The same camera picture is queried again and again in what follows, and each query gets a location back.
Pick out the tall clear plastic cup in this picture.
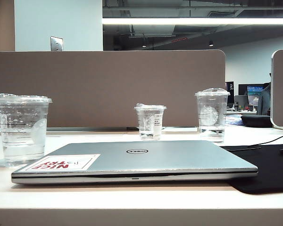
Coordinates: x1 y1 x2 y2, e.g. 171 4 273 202
194 88 231 143

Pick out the silver Dell laptop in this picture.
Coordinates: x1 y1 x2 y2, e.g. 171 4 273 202
11 140 259 185

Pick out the long brown desk divider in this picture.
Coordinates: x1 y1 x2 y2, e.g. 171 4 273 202
0 49 226 129

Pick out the metal wall plate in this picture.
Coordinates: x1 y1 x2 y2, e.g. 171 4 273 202
50 36 63 51

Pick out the person in grey jacket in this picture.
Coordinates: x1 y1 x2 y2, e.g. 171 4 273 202
258 73 272 116

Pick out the black round pouch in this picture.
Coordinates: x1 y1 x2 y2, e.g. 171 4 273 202
240 114 272 128

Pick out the thin black cable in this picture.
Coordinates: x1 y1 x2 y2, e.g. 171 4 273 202
247 135 283 149

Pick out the white ceiling light strip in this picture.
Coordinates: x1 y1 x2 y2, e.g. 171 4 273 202
101 18 283 25

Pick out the small clear cup with label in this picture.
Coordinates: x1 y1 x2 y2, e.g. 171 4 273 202
133 103 167 141

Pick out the black mouse pad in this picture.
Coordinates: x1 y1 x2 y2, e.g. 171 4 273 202
220 145 283 195

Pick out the wide clear plastic cup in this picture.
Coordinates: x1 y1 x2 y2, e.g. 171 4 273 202
0 93 53 167

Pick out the lit computer monitor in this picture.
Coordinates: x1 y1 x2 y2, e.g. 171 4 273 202
247 85 265 106

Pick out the black sign with number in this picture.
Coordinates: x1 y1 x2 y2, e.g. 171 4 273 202
225 81 234 104

